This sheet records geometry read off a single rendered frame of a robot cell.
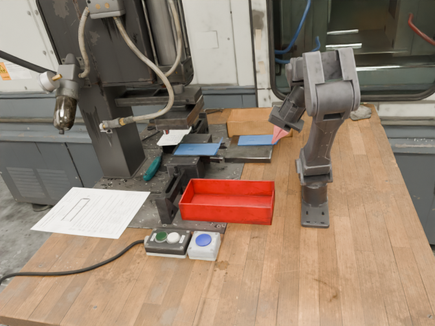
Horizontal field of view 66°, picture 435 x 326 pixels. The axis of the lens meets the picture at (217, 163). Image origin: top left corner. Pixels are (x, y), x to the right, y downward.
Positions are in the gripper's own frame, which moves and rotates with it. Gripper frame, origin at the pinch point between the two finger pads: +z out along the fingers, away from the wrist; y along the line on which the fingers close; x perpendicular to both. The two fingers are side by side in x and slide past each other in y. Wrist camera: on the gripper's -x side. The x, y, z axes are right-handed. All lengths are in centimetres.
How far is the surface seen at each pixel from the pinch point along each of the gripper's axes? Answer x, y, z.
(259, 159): -4.4, 0.3, 11.2
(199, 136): -5.5, 22.5, 15.6
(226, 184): 15.1, 6.1, 11.9
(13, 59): 24, 72, 2
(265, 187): 14.0, -3.9, 7.1
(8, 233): -28, 127, 187
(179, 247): 39.8, 9.0, 16.0
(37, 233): -33, 107, 176
